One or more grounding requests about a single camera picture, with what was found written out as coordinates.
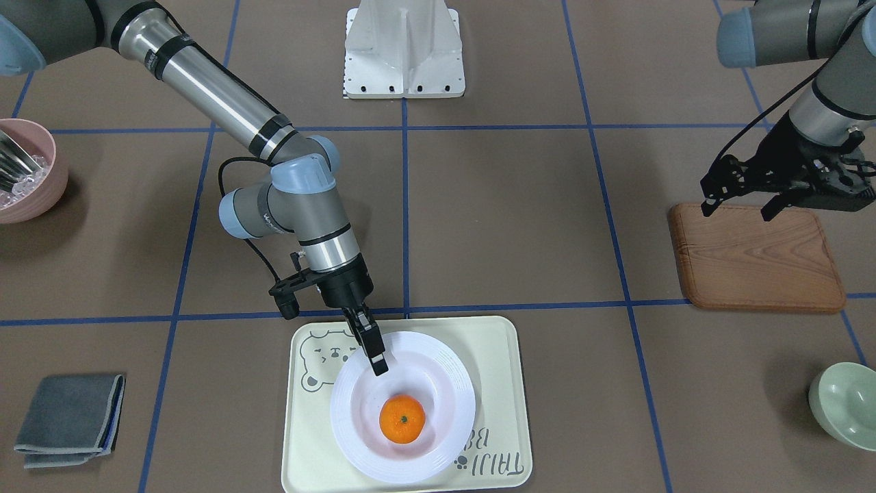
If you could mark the metal cutlery in bowl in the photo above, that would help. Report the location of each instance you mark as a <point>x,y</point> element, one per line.
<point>17,166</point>

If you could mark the green ceramic bowl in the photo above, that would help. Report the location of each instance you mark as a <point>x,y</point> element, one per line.
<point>842,400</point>

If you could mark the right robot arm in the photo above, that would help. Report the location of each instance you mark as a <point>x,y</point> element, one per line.
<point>298,196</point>

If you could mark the orange mandarin fruit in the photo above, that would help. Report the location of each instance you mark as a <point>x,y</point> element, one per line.
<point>402,419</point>

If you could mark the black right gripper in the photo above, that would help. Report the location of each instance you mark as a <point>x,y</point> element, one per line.
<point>347,286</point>

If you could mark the pink bowl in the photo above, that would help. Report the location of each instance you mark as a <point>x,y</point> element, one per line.
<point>36,140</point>

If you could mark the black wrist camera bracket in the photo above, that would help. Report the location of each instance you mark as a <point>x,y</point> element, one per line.
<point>284,290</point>

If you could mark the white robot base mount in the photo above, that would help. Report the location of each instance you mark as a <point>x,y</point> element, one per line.
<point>403,49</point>

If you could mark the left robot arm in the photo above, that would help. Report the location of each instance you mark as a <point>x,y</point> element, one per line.
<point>838,97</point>

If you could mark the folded grey cloth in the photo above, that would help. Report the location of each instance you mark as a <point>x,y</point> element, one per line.
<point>71,420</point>

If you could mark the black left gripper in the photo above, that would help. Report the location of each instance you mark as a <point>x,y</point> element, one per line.
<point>796,146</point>

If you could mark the cream bear print tray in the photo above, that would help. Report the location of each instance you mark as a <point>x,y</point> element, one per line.
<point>498,452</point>

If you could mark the white round plate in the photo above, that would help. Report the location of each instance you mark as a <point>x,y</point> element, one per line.
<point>420,366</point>

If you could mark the wooden cutting board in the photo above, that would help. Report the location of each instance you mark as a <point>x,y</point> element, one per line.
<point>735,261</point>

